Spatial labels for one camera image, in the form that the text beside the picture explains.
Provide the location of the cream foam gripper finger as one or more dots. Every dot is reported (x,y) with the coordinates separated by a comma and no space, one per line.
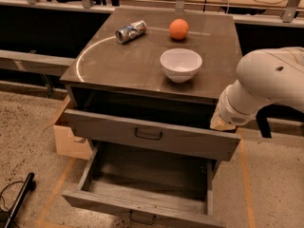
(217,123)

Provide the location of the grey top drawer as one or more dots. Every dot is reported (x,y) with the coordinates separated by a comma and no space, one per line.
(156,124)

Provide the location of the grey drawer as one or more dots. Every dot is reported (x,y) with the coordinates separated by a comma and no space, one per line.
(147,186)
(156,124)

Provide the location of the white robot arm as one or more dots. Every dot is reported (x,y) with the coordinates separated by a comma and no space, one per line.
(264,77)

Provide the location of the grey drawer cabinet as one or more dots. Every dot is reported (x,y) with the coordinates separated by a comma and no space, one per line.
(134,68)

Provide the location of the grey bottom drawer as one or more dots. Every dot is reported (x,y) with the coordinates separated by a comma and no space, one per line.
(147,186)

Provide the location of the white bowl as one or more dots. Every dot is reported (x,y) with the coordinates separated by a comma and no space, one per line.
(180,64)

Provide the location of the orange fruit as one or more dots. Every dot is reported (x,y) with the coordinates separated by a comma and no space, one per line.
(178,29)

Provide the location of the crushed silver soda can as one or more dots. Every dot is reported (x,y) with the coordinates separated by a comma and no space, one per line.
(131,31)

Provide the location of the cardboard box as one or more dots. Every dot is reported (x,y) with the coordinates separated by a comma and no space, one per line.
(66,143)

